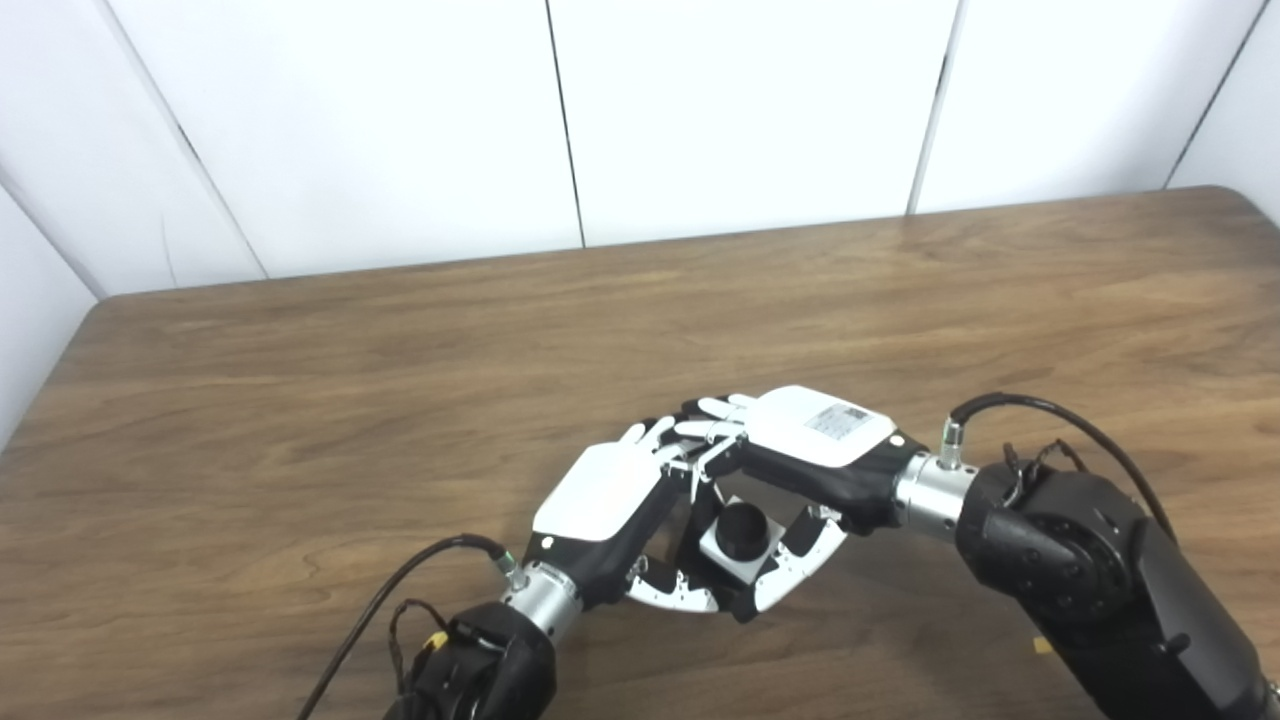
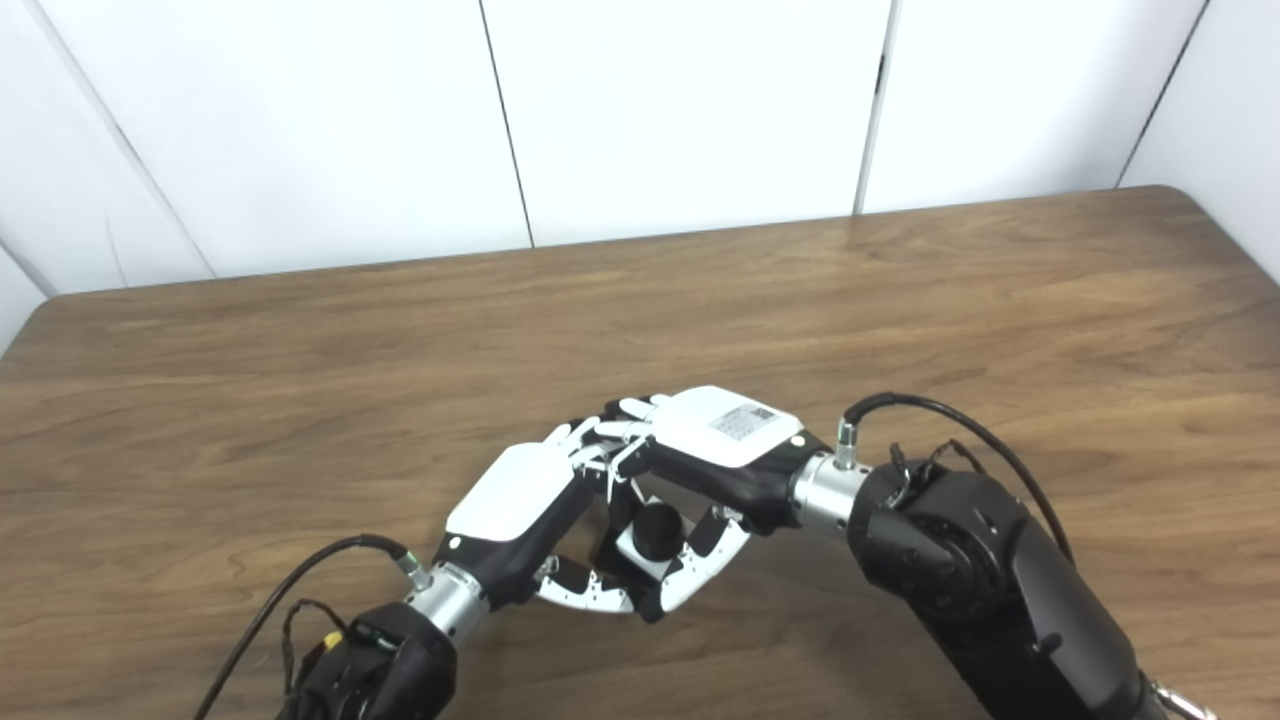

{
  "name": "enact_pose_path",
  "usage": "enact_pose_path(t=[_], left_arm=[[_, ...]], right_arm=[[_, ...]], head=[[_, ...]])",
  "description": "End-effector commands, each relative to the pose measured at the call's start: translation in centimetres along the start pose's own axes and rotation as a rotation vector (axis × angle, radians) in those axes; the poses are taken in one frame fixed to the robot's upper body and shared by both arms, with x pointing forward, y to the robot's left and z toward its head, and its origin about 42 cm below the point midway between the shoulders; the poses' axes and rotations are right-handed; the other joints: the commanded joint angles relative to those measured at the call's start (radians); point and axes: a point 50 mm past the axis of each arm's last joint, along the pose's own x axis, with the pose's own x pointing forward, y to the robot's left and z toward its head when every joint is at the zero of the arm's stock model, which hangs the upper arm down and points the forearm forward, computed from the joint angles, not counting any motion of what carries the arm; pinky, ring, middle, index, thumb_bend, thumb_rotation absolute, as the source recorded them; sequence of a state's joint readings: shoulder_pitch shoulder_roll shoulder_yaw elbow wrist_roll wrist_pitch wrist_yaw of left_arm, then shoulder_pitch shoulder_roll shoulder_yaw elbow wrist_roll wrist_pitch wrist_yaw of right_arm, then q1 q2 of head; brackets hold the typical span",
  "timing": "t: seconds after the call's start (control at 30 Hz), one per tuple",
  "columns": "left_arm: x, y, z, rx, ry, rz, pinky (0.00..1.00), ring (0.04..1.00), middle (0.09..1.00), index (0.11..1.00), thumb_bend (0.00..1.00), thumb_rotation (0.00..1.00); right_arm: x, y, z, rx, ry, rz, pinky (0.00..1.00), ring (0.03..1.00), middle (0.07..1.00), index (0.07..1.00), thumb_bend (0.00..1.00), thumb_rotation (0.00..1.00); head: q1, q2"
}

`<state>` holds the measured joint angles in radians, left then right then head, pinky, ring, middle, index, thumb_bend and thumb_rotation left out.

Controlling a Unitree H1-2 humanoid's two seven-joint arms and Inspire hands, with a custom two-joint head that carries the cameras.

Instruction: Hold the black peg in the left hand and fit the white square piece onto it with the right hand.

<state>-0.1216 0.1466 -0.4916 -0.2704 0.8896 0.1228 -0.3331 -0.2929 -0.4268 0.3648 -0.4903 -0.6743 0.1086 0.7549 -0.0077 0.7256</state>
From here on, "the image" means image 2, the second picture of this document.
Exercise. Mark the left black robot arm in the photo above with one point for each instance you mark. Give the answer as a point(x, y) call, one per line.
point(385, 665)

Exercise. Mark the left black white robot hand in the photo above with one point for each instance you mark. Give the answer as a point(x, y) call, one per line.
point(510, 495)

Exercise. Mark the black peg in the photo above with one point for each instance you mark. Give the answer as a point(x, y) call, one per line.
point(658, 530)

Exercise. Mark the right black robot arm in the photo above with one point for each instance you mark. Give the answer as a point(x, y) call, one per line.
point(980, 590)

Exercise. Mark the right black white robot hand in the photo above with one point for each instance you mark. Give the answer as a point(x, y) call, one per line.
point(725, 425)

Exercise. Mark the white square piece with hole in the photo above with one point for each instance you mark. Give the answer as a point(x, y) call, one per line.
point(632, 550)

